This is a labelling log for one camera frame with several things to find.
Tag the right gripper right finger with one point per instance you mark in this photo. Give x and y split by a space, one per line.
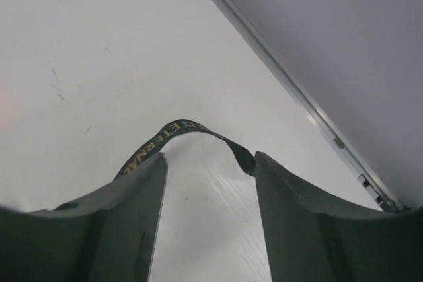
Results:
312 235

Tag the right aluminium frame post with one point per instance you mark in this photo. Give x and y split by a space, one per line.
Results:
367 178

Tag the black ribbon gold lettering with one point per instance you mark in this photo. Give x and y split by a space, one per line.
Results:
179 127

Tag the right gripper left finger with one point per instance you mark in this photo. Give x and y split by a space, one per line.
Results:
106 235

